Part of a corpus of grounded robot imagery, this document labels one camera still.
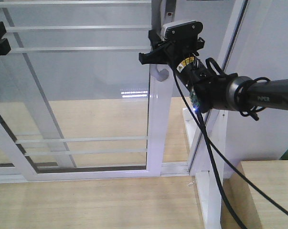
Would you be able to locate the white fixed glass door panel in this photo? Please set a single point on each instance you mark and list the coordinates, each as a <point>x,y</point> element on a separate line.
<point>34,82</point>

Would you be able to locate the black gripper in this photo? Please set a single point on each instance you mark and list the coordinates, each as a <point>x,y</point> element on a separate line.
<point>206,82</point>

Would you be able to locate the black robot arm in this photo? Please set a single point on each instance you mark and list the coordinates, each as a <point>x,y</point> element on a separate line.
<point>249,96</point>

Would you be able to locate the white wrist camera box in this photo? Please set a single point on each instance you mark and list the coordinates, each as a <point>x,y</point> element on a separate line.
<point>179,30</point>

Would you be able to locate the white framed sliding glass door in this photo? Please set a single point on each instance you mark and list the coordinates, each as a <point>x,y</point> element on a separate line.
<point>86,107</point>

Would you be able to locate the white wooden support bracket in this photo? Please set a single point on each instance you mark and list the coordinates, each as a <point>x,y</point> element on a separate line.
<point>199,164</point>

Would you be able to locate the grey metal door handle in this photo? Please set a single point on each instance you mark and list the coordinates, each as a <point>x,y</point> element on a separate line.
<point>158,70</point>

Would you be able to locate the grey door lock plate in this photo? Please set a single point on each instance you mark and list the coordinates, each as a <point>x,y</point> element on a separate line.
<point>170,7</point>

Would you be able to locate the white outer door frame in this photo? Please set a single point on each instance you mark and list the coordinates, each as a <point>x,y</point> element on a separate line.
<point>217,95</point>

